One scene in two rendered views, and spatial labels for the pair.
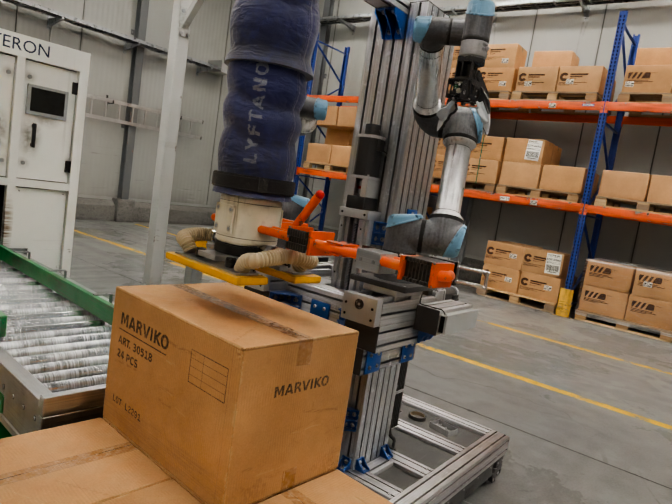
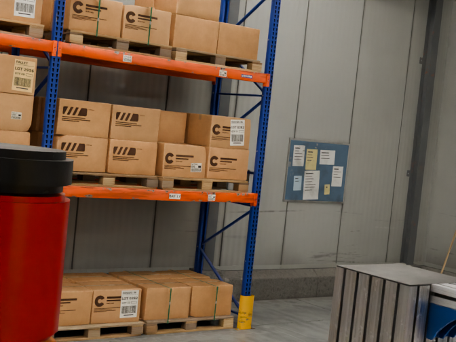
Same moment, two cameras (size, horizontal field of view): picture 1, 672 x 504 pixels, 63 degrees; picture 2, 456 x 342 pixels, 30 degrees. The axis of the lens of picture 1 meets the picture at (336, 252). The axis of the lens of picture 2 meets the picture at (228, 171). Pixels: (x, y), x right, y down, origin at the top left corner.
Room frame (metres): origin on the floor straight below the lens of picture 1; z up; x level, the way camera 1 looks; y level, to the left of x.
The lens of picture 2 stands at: (2.10, 2.04, 2.36)
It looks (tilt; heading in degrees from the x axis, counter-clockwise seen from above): 3 degrees down; 286
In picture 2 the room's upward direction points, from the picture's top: 6 degrees clockwise
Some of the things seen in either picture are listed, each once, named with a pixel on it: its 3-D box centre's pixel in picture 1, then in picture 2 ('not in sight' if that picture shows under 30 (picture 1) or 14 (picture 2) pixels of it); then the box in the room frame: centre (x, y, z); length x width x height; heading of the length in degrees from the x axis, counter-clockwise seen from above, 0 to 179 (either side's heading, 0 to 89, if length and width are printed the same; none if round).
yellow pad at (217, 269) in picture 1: (214, 261); not in sight; (1.45, 0.32, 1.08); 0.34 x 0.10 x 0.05; 47
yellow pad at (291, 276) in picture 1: (269, 262); not in sight; (1.59, 0.19, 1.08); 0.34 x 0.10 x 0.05; 47
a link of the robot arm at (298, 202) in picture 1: (294, 210); not in sight; (2.18, 0.19, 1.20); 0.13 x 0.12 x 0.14; 97
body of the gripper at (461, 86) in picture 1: (467, 81); not in sight; (1.56, -0.29, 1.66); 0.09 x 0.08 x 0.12; 143
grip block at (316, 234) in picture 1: (310, 240); not in sight; (1.35, 0.07, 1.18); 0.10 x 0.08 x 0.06; 137
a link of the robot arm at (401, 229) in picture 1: (404, 231); not in sight; (1.88, -0.22, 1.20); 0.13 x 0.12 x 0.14; 79
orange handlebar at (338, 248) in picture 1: (328, 238); not in sight; (1.47, 0.02, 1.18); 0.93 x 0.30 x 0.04; 47
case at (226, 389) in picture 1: (225, 375); not in sight; (1.51, 0.26, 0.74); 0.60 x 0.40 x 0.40; 49
